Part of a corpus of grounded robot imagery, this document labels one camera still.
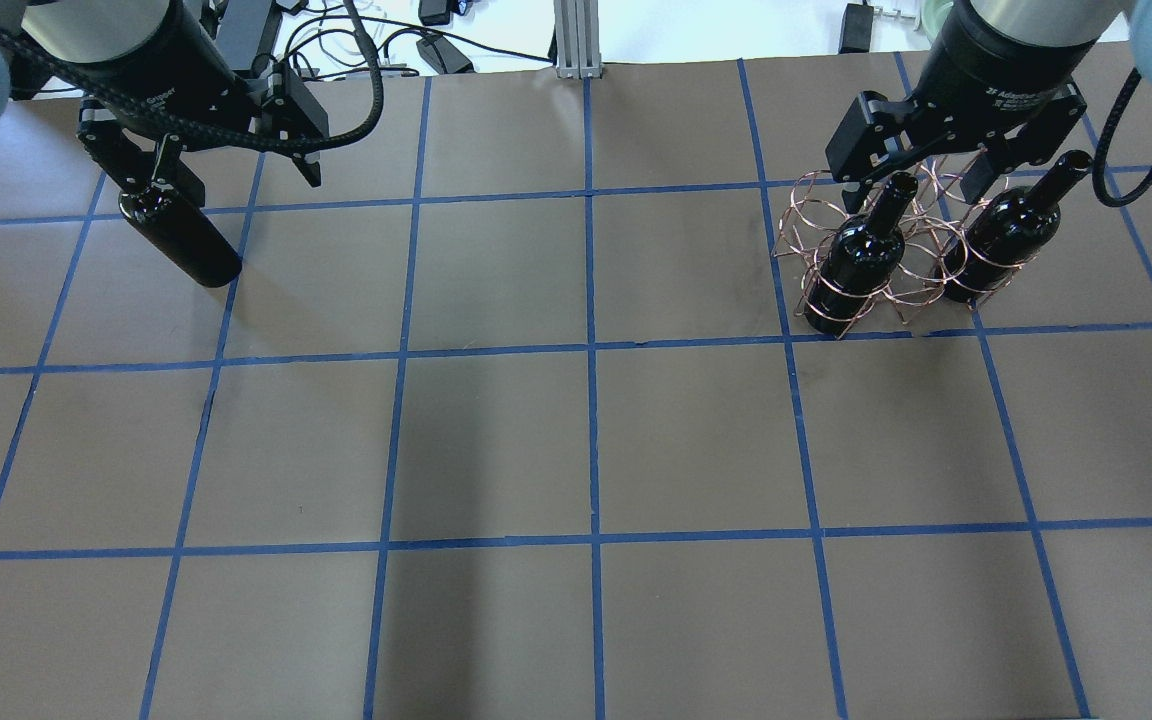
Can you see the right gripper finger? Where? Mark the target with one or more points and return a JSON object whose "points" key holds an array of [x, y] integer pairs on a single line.
{"points": [[994, 161], [859, 177]]}

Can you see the dark wine bottle in basket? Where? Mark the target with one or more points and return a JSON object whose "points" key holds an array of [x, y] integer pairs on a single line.
{"points": [[862, 257]]}

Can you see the dark wine bottle carried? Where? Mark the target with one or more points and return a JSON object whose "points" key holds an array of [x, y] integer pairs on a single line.
{"points": [[180, 232]]}

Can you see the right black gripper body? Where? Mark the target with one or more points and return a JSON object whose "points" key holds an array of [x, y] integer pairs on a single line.
{"points": [[998, 72]]}

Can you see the aluminium frame post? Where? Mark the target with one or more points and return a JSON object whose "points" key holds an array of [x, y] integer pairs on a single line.
{"points": [[576, 31]]}

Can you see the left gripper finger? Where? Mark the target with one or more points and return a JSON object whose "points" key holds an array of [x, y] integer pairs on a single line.
{"points": [[303, 154], [133, 169]]}

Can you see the copper wire wine basket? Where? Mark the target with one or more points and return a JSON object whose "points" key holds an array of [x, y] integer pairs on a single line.
{"points": [[814, 212]]}

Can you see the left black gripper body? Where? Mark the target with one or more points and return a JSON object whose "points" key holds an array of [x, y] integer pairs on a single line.
{"points": [[151, 62]]}

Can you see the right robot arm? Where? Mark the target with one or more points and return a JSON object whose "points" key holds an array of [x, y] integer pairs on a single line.
{"points": [[1081, 20]]}

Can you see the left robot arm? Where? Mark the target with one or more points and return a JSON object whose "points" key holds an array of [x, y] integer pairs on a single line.
{"points": [[44, 32]]}

